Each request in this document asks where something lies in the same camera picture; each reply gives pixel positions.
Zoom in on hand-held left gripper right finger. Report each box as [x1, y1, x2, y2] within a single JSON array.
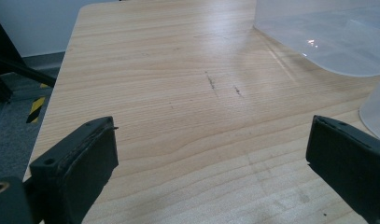
[[305, 115, 380, 224]]

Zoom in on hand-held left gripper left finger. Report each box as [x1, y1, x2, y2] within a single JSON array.
[[29, 116, 120, 224]]

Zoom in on clear plastic container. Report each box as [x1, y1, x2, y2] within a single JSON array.
[[359, 72, 380, 144]]

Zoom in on yellow black hazard tape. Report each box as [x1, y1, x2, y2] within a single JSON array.
[[25, 82, 49, 124]]

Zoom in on clear plastic storage box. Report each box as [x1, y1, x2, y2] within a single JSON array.
[[253, 0, 380, 77]]

